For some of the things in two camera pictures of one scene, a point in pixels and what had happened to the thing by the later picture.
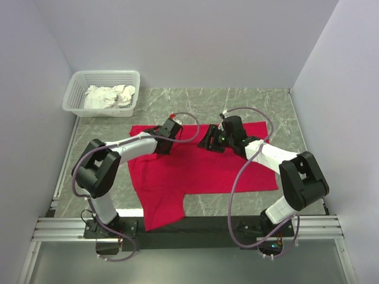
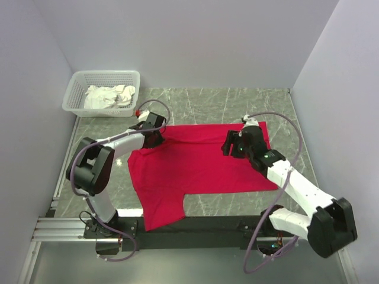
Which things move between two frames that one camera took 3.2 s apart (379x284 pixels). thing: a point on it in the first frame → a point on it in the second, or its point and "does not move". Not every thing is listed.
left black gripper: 167,151 → 159,141
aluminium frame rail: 61,229 does not move
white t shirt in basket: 108,97 does not move
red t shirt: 162,180 does not move
